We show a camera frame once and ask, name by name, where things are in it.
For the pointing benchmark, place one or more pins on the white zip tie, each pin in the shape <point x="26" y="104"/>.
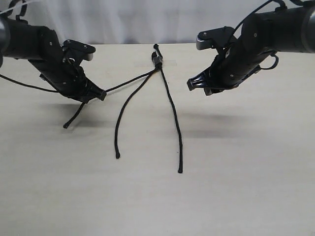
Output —
<point x="18" y="4"/>

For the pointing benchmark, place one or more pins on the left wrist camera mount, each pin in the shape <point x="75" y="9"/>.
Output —
<point x="76" y="52"/>

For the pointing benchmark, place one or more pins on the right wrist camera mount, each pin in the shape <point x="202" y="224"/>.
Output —
<point x="215" y="38"/>

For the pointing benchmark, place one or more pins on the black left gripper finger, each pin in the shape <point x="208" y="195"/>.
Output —
<point x="86" y="90"/>

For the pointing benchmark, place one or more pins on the white curtain backdrop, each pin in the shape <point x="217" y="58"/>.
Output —
<point x="139" y="21"/>

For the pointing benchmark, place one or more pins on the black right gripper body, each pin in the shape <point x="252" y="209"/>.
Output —
<point x="250" y="53"/>

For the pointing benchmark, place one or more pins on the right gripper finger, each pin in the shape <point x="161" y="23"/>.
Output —
<point x="203" y="80"/>
<point x="210" y="90"/>

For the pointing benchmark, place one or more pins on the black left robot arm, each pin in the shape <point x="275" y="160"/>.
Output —
<point x="14" y="45"/>

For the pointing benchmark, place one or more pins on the clear adhesive tape strip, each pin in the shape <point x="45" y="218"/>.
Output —
<point x="166" y="63"/>

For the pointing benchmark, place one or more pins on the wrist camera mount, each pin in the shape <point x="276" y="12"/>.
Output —
<point x="215" y="38"/>
<point x="76" y="52"/>

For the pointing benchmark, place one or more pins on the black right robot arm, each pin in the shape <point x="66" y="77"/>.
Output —
<point x="293" y="30"/>

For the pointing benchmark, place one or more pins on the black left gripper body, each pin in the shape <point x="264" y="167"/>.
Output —
<point x="48" y="58"/>

